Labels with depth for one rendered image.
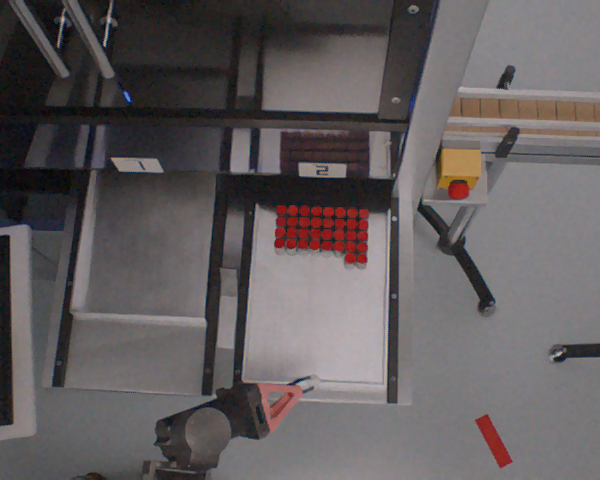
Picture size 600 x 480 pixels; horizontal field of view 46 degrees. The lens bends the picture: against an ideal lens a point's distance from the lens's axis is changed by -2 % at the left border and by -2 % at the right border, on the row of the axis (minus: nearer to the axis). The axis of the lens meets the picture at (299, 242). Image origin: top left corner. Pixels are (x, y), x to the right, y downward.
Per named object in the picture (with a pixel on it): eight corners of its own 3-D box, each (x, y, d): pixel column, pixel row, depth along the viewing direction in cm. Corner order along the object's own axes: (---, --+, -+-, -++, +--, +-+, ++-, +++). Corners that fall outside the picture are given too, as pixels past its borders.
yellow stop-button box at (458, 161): (435, 154, 137) (441, 138, 130) (472, 156, 136) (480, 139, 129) (436, 191, 134) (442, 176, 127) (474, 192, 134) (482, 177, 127)
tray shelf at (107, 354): (77, 159, 150) (75, 155, 148) (411, 168, 146) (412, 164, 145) (44, 387, 135) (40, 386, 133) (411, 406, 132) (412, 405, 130)
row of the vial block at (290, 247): (275, 244, 140) (273, 237, 136) (367, 249, 139) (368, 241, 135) (274, 255, 139) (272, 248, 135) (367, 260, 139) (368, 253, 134)
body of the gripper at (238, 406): (225, 385, 100) (178, 402, 96) (258, 387, 91) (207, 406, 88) (238, 429, 100) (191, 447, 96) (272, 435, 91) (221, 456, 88)
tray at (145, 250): (97, 155, 147) (92, 148, 144) (221, 158, 146) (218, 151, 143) (75, 315, 137) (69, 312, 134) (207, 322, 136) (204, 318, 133)
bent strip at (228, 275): (224, 275, 139) (219, 267, 133) (239, 276, 139) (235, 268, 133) (217, 347, 135) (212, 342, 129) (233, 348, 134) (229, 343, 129)
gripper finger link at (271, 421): (278, 366, 103) (221, 387, 98) (303, 366, 97) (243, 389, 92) (290, 411, 103) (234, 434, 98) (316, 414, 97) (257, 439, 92)
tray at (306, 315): (257, 210, 143) (256, 203, 139) (388, 215, 141) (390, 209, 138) (243, 381, 132) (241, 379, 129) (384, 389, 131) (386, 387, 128)
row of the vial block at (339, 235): (276, 233, 141) (274, 226, 136) (367, 238, 140) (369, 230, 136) (275, 244, 140) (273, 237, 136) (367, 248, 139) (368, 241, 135)
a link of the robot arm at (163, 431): (144, 423, 92) (158, 466, 91) (160, 420, 86) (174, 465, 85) (192, 406, 95) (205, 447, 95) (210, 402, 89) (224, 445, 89)
